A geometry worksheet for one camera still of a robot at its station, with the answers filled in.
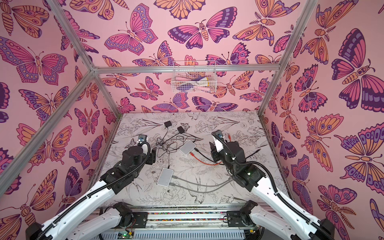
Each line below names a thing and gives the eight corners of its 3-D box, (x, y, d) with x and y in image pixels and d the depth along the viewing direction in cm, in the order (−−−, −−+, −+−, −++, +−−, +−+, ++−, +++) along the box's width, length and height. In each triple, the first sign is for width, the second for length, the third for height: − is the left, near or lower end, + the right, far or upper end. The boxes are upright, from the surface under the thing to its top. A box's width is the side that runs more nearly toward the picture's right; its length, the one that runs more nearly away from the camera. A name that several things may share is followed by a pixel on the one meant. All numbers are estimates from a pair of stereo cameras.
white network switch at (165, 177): (157, 184, 87) (156, 183, 85) (163, 168, 93) (163, 167, 92) (167, 187, 86) (167, 186, 84) (173, 171, 92) (173, 169, 91)
